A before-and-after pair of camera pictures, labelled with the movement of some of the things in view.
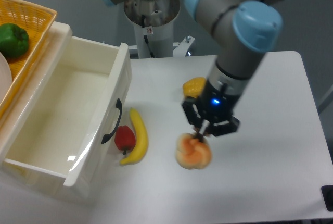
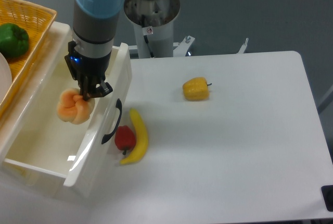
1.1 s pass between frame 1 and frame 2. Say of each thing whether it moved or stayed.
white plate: stayed
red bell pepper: stayed
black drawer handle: stayed
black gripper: moved
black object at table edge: stayed
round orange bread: moved
